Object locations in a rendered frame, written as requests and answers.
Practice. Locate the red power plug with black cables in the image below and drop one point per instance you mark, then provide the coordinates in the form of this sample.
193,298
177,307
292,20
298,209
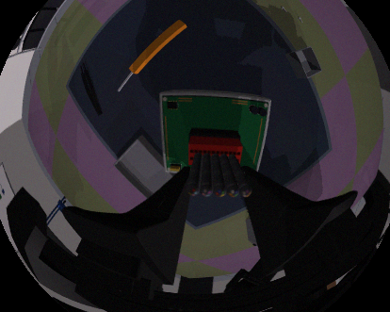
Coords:
216,168

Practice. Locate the green circuit board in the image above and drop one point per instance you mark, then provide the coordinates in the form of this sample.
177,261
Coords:
211,113

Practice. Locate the dark blue work mat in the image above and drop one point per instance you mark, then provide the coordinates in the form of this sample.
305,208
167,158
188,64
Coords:
228,45

